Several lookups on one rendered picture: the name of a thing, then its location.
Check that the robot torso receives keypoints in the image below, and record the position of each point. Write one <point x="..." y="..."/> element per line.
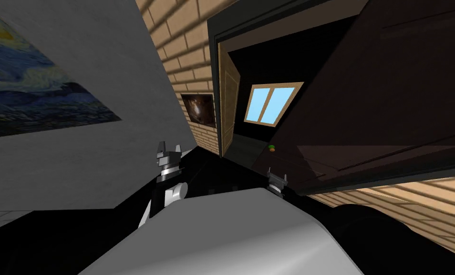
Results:
<point x="227" y="236"/>

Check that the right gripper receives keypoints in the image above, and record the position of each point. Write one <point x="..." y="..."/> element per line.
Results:
<point x="276" y="179"/>

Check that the light wooden door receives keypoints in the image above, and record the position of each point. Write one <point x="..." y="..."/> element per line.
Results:
<point x="228" y="103"/>

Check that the green and orange door knob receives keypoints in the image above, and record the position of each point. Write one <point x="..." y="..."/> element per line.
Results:
<point x="271" y="148"/>

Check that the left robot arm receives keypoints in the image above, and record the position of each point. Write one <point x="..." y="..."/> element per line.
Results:
<point x="165" y="194"/>

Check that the dark brown door leaf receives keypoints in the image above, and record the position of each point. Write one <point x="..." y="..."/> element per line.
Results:
<point x="372" y="99"/>

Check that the window with wooden frame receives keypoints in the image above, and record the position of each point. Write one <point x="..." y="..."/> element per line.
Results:
<point x="271" y="104"/>

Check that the dark brown framed picture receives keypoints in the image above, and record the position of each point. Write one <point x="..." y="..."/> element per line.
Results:
<point x="200" y="109"/>

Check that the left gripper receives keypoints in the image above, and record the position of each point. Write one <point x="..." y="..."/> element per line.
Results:
<point x="168" y="157"/>

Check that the blue swirling night sky painting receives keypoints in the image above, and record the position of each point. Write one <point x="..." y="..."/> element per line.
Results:
<point x="25" y="84"/>

